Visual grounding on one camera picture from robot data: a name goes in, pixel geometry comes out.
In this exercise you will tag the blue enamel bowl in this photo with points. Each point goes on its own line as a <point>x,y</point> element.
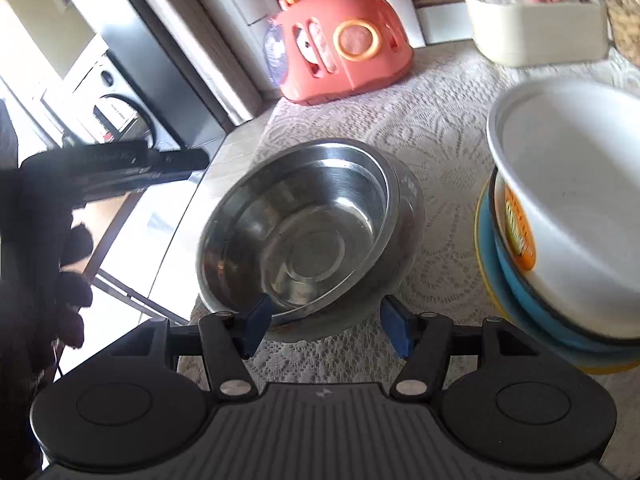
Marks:
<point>520,285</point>

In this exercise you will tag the stainless steel bowl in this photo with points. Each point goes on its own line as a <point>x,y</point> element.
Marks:
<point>300,240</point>

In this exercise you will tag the person's left hand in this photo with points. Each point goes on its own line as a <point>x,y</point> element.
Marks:
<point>75,245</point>

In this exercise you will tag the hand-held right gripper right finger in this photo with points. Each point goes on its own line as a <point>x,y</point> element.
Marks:
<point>397,327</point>

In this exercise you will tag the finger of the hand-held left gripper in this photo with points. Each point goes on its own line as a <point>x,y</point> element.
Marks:
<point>90,157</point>
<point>150,170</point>

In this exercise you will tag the white paper bowl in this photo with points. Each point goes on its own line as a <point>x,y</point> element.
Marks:
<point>575,185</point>

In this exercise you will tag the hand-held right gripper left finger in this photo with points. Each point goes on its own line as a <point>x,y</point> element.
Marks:
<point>257,325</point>

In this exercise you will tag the translucent purple plastic toy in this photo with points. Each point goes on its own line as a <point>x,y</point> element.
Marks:
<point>276,55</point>

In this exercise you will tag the glass jar of peanuts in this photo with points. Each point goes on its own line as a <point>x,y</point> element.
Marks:
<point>627,25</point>

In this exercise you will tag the wood and white TV cabinet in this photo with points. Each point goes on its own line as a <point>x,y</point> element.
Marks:
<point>445,25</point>

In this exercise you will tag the cream tissue box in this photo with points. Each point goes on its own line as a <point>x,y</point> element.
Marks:
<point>540,35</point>

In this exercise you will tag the white lace tablecloth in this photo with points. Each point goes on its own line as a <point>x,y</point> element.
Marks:
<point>450,110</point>

